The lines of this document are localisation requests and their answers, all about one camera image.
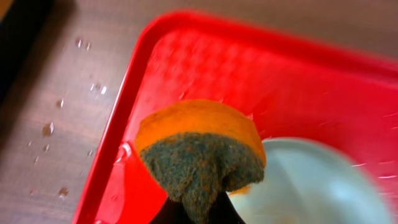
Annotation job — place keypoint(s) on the light blue plate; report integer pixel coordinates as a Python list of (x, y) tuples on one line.
[(309, 182)]

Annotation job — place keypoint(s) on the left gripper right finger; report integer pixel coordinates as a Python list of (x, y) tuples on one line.
[(223, 212)]

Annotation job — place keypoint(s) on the red plastic tray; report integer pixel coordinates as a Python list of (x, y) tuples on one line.
[(286, 85)]

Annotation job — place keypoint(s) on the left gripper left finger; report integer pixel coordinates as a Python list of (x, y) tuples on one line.
[(171, 213)]

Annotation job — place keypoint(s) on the orange green sponge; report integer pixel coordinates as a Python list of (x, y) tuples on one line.
[(198, 149)]

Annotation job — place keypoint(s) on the black water basin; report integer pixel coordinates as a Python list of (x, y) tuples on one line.
[(21, 21)]

